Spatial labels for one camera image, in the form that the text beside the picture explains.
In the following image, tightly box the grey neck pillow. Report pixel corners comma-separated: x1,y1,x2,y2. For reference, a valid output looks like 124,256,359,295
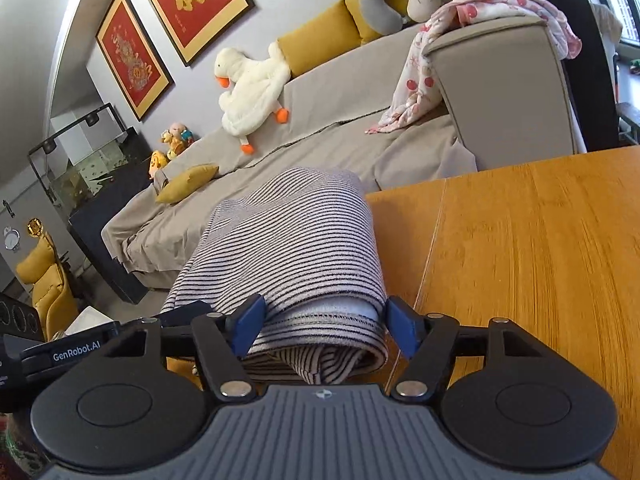
360,0,417,37

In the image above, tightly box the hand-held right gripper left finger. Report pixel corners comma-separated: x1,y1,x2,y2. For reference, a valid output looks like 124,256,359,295
100,294,267,402

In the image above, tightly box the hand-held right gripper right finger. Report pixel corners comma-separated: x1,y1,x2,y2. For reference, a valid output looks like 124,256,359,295
386,296,533,402

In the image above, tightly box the white round clock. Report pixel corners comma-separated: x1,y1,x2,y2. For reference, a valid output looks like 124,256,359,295
0,226,22,254

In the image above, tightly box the pink floral blanket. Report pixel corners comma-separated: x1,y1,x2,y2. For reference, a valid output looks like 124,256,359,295
365,0,584,135

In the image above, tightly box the glass fish tank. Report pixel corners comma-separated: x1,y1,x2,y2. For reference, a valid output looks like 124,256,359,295
27,102,139,222

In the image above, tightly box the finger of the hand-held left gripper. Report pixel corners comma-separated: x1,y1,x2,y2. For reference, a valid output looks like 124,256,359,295
149,300,215,332

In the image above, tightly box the yellow armchair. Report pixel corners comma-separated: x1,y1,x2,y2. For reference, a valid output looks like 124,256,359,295
15,232,80,342

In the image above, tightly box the black white striped garment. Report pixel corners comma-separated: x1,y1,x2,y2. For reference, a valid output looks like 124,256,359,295
160,166,391,387

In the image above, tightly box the black cabinet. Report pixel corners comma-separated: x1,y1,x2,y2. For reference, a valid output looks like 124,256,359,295
67,160,175,306

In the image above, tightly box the black appliance with dials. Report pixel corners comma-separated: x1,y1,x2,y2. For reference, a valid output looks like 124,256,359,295
0,294,42,338

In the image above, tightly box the small yellow pillow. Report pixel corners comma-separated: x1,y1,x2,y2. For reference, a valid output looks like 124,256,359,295
155,163,220,205

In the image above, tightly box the grey sofa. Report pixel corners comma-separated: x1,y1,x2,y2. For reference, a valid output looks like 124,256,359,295
102,14,589,292

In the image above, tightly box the hanging white garment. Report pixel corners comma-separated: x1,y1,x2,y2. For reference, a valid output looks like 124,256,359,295
591,2,624,45

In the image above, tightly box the large yellow cushion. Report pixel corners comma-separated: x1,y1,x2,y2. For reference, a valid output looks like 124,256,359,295
277,0,362,79

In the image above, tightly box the red gold character framed picture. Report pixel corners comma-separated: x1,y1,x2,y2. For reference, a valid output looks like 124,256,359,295
132,0,255,67

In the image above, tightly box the red gold dragon framed picture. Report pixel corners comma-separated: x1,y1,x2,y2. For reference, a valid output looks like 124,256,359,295
95,0,174,121

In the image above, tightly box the white duck plush toy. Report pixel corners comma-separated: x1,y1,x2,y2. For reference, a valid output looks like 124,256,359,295
215,42,292,155

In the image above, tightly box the small yellow plush toy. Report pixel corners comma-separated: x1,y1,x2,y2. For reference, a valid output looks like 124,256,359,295
148,150,170,182

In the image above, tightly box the small colourful doll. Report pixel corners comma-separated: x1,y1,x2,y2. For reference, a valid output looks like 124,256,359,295
160,121,196,161

